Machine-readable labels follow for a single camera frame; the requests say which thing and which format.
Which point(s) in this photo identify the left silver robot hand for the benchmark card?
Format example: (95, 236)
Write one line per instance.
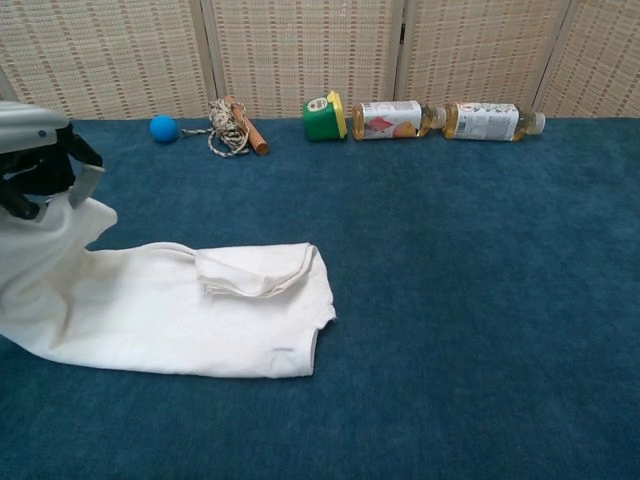
(30, 130)

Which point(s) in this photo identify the white t-shirt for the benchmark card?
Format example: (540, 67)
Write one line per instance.
(150, 325)

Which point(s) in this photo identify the woven folding screen panel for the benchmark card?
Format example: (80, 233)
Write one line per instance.
(600, 60)
(100, 60)
(480, 50)
(300, 50)

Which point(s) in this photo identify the blue ball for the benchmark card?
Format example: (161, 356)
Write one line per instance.
(164, 129)

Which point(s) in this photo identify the brown wooden stick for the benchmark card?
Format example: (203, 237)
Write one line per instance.
(257, 140)

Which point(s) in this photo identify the green container with yellow lid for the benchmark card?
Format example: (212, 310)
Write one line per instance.
(320, 125)

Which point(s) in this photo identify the tea bottle with fruit label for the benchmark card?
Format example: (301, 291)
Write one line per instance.
(385, 122)

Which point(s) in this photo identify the blue table cover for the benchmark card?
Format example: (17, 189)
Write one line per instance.
(450, 300)

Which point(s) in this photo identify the tea bottle with white label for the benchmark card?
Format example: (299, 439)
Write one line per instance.
(485, 122)

